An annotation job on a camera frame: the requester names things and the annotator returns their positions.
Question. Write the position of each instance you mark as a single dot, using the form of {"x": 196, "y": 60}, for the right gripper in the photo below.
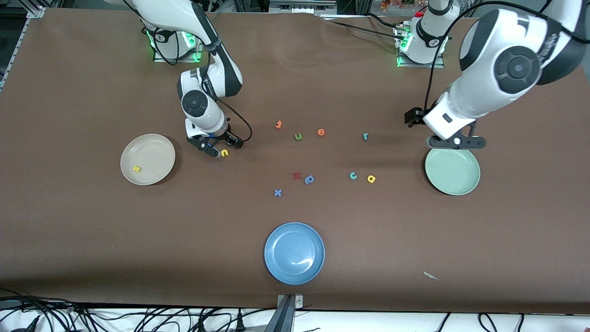
{"x": 224, "y": 137}

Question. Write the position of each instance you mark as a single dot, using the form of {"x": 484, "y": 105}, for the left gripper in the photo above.
{"x": 414, "y": 116}

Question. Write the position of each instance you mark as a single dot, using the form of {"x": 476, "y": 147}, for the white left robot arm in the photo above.
{"x": 484, "y": 87}

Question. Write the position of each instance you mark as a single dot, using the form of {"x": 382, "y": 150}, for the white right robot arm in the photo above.
{"x": 203, "y": 115}

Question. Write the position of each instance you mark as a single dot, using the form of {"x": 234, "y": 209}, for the green plate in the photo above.
{"x": 452, "y": 173}

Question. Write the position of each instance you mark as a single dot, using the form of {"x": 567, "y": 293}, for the blue letter p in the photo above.
{"x": 306, "y": 181}

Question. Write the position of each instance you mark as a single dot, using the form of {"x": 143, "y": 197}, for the beige plate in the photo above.
{"x": 147, "y": 152}

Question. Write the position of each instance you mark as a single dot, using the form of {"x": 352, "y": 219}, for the orange flower bunch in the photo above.
{"x": 396, "y": 3}

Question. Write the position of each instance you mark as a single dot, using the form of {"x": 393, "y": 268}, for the blue plate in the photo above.
{"x": 294, "y": 253}

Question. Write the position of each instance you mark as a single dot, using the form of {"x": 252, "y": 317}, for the white paper scrap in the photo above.
{"x": 431, "y": 275}

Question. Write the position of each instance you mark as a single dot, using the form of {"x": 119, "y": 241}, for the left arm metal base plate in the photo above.
{"x": 419, "y": 65}

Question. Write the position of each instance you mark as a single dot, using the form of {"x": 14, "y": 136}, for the grey metal frame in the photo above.
{"x": 302, "y": 7}

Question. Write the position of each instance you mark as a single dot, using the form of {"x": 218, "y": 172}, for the grey metal camera bracket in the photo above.
{"x": 286, "y": 316}

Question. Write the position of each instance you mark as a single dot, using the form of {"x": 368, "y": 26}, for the aluminium frame rail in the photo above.
{"x": 16, "y": 44}

